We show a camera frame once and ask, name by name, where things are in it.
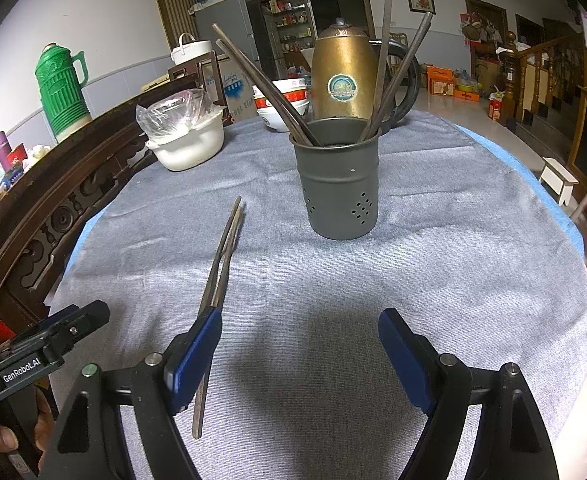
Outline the wooden stair railing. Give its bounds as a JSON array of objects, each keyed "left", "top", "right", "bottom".
[{"left": 503, "top": 32, "right": 581, "bottom": 126}]

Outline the red patterned white bowl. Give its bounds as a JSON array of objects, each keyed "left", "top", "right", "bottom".
[
  {"left": 256, "top": 100, "right": 310, "bottom": 132},
  {"left": 252, "top": 79, "right": 308, "bottom": 108}
]

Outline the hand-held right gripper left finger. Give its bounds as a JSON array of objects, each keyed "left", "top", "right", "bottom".
[{"left": 37, "top": 307, "right": 223, "bottom": 480}]

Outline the grey refrigerator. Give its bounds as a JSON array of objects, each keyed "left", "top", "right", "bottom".
[{"left": 189, "top": 0, "right": 280, "bottom": 83}]

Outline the dark wooden chopstick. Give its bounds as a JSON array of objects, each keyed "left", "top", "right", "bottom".
[
  {"left": 215, "top": 38, "right": 307, "bottom": 146},
  {"left": 212, "top": 23, "right": 324, "bottom": 147},
  {"left": 359, "top": 11, "right": 433, "bottom": 142},
  {"left": 192, "top": 203, "right": 247, "bottom": 440},
  {"left": 371, "top": 0, "right": 395, "bottom": 133},
  {"left": 198, "top": 196, "right": 242, "bottom": 318}
]

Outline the clear plastic bag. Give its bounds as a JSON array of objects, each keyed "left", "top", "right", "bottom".
[{"left": 137, "top": 89, "right": 214, "bottom": 142}]

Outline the white lidded container with handle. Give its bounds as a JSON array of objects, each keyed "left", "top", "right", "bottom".
[{"left": 170, "top": 32, "right": 213, "bottom": 66}]

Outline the green thermos flask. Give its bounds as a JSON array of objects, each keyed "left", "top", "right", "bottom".
[{"left": 34, "top": 42, "right": 93, "bottom": 143}]

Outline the white ceramic pot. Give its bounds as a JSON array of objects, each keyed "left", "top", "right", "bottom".
[{"left": 146, "top": 107, "right": 225, "bottom": 172}]

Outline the gold electric kettle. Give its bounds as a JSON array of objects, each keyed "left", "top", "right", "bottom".
[{"left": 309, "top": 17, "right": 421, "bottom": 128}]

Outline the shelf of jars and bottles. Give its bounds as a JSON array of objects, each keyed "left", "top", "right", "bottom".
[{"left": 260, "top": 0, "right": 314, "bottom": 66}]

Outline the blue under cloth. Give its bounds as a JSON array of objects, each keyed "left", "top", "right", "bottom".
[{"left": 63, "top": 125, "right": 587, "bottom": 281}]

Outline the blue and white cardboard box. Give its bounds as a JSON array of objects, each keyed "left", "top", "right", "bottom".
[{"left": 200, "top": 55, "right": 254, "bottom": 126}]

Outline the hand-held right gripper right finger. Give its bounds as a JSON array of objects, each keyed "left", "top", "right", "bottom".
[{"left": 377, "top": 307, "right": 560, "bottom": 480}]

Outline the carved dark wooden bench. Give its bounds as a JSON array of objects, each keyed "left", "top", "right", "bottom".
[{"left": 0, "top": 77, "right": 224, "bottom": 321}]

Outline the small white stool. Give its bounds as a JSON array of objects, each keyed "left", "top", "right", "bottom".
[{"left": 540, "top": 157, "right": 580, "bottom": 206}]

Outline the grey perforated chopstick holder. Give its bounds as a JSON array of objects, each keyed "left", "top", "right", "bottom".
[{"left": 289, "top": 117, "right": 383, "bottom": 241}]

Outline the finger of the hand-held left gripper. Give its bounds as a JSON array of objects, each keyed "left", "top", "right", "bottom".
[{"left": 0, "top": 300, "right": 111, "bottom": 361}]

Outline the orange cardboard box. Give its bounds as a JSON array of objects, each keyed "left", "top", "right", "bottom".
[{"left": 426, "top": 65, "right": 457, "bottom": 96}]

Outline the grey tablecloth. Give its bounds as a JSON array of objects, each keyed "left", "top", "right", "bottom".
[{"left": 48, "top": 107, "right": 587, "bottom": 480}]

